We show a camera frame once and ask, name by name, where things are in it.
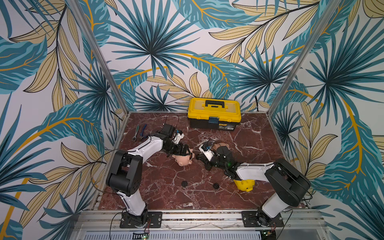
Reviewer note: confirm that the left aluminium corner post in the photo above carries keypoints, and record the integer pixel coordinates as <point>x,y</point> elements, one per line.
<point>90,37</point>

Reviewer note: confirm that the yellow black plastic toolbox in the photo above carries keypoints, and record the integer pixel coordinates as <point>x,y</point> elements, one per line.
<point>214,114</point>

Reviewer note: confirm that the blue handled pliers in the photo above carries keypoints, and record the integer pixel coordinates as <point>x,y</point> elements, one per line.
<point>142,134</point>

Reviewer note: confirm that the aluminium corner post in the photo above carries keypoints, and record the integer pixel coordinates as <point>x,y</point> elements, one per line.
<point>318,29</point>
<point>90,37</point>

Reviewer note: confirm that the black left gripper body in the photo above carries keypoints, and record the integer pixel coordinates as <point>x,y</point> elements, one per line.
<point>176,149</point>

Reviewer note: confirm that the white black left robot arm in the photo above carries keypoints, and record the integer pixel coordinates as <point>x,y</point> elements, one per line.
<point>125,174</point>

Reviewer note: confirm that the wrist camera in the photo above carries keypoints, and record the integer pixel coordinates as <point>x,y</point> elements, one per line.
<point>206,150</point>
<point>169,132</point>

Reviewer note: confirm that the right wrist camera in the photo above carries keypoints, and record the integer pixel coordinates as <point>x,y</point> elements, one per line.
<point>206,150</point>

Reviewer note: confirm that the dark pink piggy bank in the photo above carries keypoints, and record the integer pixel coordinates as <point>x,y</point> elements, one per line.
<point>217,145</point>

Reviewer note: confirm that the green handled wrench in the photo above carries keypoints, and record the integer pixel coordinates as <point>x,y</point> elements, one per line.
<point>134,138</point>

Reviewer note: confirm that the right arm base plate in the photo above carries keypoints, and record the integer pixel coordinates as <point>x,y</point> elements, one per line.
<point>249,219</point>

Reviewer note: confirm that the aluminium front rail frame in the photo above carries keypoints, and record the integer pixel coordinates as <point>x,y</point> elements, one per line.
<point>299,224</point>

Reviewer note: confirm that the yellow piggy bank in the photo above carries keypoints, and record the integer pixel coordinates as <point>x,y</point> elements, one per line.
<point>245,185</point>

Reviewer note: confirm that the right aluminium corner post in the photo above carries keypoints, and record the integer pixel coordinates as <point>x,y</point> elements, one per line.
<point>318,29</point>

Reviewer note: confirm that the light pink piggy bank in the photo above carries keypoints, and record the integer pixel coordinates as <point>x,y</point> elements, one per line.
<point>184,160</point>

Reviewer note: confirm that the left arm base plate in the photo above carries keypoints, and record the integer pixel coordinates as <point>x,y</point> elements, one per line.
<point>145,220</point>

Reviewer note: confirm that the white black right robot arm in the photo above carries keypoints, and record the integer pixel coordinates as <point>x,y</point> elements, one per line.
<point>289,184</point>

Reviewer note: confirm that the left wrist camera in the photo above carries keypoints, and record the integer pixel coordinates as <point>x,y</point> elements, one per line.
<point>169,132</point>

